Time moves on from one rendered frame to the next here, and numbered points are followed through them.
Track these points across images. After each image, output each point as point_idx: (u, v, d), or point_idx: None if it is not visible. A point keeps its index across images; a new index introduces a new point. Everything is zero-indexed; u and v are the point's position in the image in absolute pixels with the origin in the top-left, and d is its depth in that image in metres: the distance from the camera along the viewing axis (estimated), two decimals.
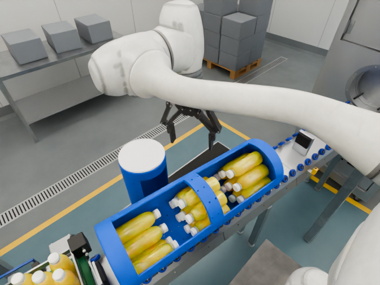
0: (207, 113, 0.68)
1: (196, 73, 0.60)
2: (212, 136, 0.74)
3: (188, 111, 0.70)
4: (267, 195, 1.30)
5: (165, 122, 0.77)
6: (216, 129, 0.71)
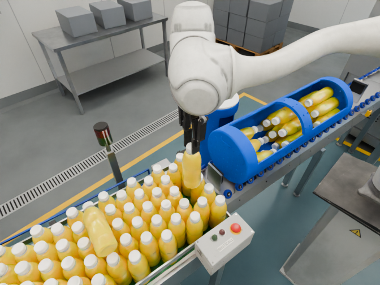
0: None
1: None
2: (188, 131, 0.80)
3: None
4: (333, 128, 1.50)
5: None
6: None
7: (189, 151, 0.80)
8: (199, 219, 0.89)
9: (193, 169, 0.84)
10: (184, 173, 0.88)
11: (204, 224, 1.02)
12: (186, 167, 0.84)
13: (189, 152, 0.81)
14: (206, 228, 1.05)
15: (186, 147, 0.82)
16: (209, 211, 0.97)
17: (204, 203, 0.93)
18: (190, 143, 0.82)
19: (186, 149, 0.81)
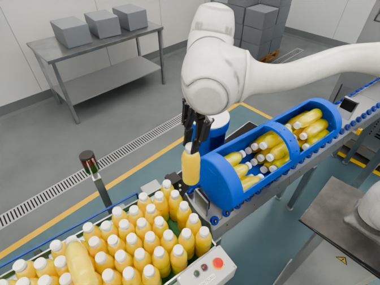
0: None
1: None
2: (189, 131, 0.80)
3: None
4: (323, 147, 1.50)
5: None
6: None
7: (188, 151, 0.80)
8: (182, 253, 0.89)
9: (192, 168, 0.85)
10: (183, 172, 0.89)
11: (190, 254, 1.02)
12: (185, 166, 0.85)
13: (188, 152, 0.81)
14: (191, 257, 1.05)
15: (185, 147, 0.82)
16: (194, 242, 0.98)
17: (188, 235, 0.93)
18: (189, 143, 0.82)
19: (185, 149, 0.81)
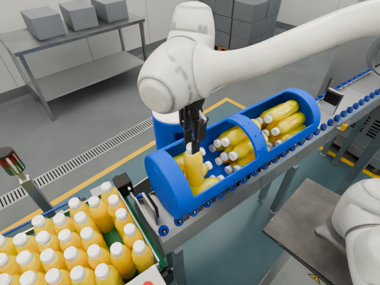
0: None
1: None
2: (188, 131, 0.80)
3: None
4: (301, 145, 1.32)
5: None
6: None
7: (189, 151, 0.80)
8: (106, 274, 0.71)
9: (194, 168, 0.85)
10: (186, 173, 0.89)
11: (126, 273, 0.84)
12: (188, 167, 0.85)
13: (189, 152, 0.81)
14: (132, 275, 0.87)
15: (186, 147, 0.82)
16: (128, 259, 0.80)
17: (117, 251, 0.75)
18: (190, 143, 0.82)
19: (186, 149, 0.81)
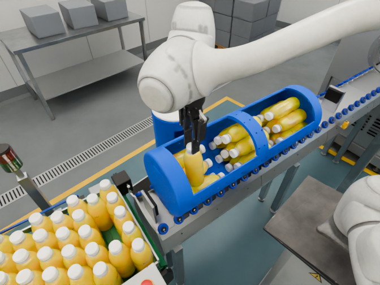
0: None
1: None
2: (188, 131, 0.80)
3: None
4: (302, 143, 1.31)
5: None
6: None
7: (189, 151, 0.80)
8: (104, 272, 0.70)
9: (194, 168, 0.85)
10: (186, 173, 0.89)
11: (125, 271, 0.82)
12: (188, 167, 0.85)
13: (189, 152, 0.81)
14: (130, 273, 0.86)
15: (186, 147, 0.82)
16: (127, 257, 0.78)
17: (116, 250, 0.74)
18: (190, 143, 0.82)
19: (186, 149, 0.81)
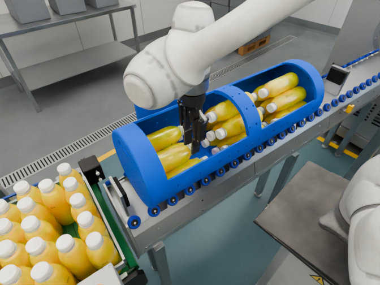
0: None
1: None
2: (188, 131, 0.80)
3: None
4: (301, 126, 1.15)
5: None
6: None
7: None
8: (46, 276, 0.54)
9: (179, 159, 0.76)
10: (163, 155, 0.75)
11: (83, 273, 0.67)
12: (177, 151, 0.76)
13: None
14: None
15: (190, 143, 0.82)
16: (82, 257, 0.63)
17: (65, 246, 0.58)
18: None
19: None
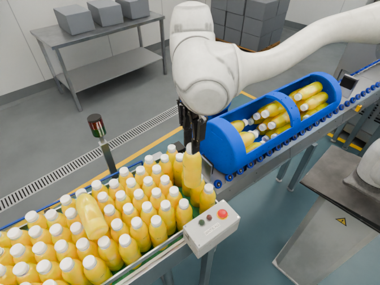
0: None
1: None
2: (188, 131, 0.80)
3: None
4: (323, 121, 1.54)
5: None
6: None
7: (256, 133, 1.19)
8: (188, 206, 0.93)
9: (249, 141, 1.14)
10: None
11: (196, 178, 0.89)
12: (247, 137, 1.14)
13: (255, 133, 1.19)
14: (198, 184, 0.92)
15: (253, 131, 1.20)
16: (201, 160, 0.84)
17: None
18: None
19: (255, 131, 1.19)
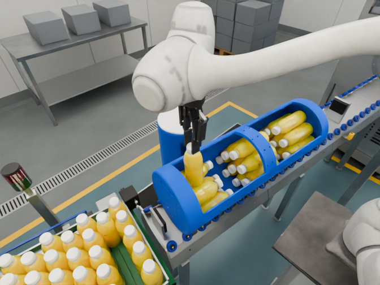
0: None
1: None
2: (188, 131, 0.80)
3: None
4: (308, 156, 1.31)
5: None
6: None
7: (220, 181, 0.96)
8: None
9: (209, 195, 0.92)
10: (196, 192, 0.90)
11: (198, 177, 0.89)
12: (207, 189, 0.92)
13: (219, 182, 0.96)
14: (200, 182, 0.93)
15: (216, 179, 0.98)
16: (201, 160, 0.84)
17: None
18: None
19: (219, 179, 0.97)
